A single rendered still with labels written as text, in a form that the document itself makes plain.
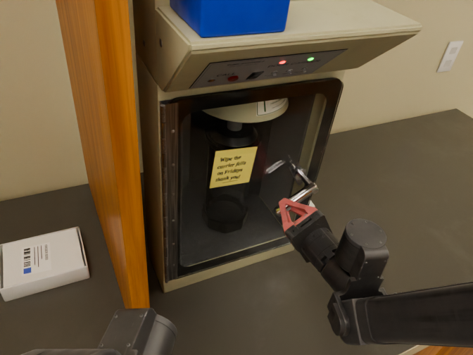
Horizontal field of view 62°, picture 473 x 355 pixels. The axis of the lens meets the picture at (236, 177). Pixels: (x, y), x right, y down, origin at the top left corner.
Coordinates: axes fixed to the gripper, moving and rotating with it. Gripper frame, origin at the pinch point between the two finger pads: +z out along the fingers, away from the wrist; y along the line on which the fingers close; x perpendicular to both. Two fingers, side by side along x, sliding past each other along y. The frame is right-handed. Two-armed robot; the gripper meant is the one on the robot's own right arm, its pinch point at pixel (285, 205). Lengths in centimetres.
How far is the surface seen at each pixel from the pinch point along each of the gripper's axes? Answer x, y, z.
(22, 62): 26, 28, 50
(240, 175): 3.5, 9.3, 4.3
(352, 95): -46, -40, 47
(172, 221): 17.6, 9.6, 4.8
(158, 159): 12.5, 20.8, 6.8
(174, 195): 14.2, 14.4, 4.8
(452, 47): -87, -49, 44
